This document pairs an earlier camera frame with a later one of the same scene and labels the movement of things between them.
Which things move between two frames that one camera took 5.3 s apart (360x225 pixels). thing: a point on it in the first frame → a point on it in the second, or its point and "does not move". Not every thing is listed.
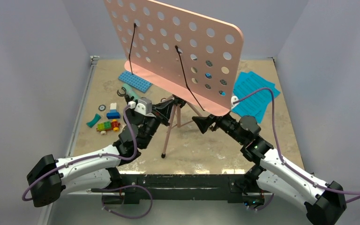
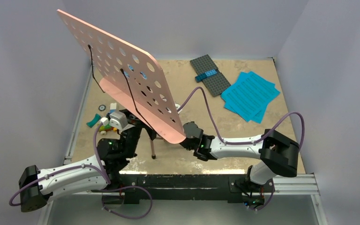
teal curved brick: x=95 y=120 does not move
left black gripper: x=162 y=113 → x=135 y=122
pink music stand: x=185 y=56 → x=131 y=76
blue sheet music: x=254 y=93 does not move
